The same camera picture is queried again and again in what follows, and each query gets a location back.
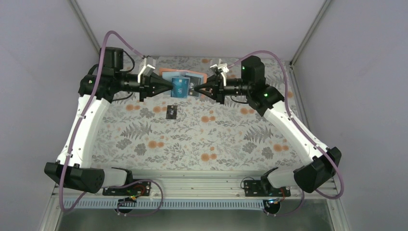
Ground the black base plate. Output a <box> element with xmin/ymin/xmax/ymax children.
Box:
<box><xmin>242</xmin><ymin>180</ymin><xmax>291</xmax><ymax>197</ymax></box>
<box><xmin>102</xmin><ymin>181</ymin><xmax>152</xmax><ymax>197</ymax></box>

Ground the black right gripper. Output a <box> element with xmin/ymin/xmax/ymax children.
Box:
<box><xmin>194</xmin><ymin>74</ymin><xmax>251</xmax><ymax>104</ymax></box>

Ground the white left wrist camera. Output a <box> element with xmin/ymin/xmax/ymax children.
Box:
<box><xmin>137</xmin><ymin>56</ymin><xmax>156</xmax><ymax>83</ymax></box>

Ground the black VIP card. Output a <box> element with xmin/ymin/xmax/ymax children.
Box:
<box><xmin>188</xmin><ymin>77</ymin><xmax>201</xmax><ymax>97</ymax></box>
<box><xmin>166</xmin><ymin>105</ymin><xmax>178</xmax><ymax>120</ymax></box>

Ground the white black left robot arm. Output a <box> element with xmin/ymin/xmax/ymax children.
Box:
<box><xmin>44</xmin><ymin>47</ymin><xmax>173</xmax><ymax>195</ymax></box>

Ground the blue credit card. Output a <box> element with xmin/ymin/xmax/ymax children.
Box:
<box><xmin>170</xmin><ymin>77</ymin><xmax>190</xmax><ymax>98</ymax></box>

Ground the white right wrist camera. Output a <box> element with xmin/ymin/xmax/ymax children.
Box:
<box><xmin>209</xmin><ymin>59</ymin><xmax>230</xmax><ymax>75</ymax></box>

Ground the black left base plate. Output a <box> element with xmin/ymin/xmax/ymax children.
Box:
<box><xmin>102</xmin><ymin>181</ymin><xmax>152</xmax><ymax>197</ymax></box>

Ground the aluminium mounting rail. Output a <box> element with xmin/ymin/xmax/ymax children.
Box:
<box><xmin>52</xmin><ymin>170</ymin><xmax>339</xmax><ymax>201</ymax></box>

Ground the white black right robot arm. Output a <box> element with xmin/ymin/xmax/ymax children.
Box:
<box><xmin>194</xmin><ymin>55</ymin><xmax>342</xmax><ymax>196</ymax></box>

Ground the floral patterned table mat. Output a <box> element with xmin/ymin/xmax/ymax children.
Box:
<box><xmin>90</xmin><ymin>55</ymin><xmax>302</xmax><ymax>171</ymax></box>

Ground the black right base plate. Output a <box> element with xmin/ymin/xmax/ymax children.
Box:
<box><xmin>242</xmin><ymin>180</ymin><xmax>291</xmax><ymax>197</ymax></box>

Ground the grey slotted cable duct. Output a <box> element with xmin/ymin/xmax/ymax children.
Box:
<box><xmin>75</xmin><ymin>198</ymin><xmax>264</xmax><ymax>210</ymax></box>

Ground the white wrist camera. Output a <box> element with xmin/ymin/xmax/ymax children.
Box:
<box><xmin>209</xmin><ymin>59</ymin><xmax>230</xmax><ymax>75</ymax></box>
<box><xmin>137</xmin><ymin>56</ymin><xmax>156</xmax><ymax>83</ymax></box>

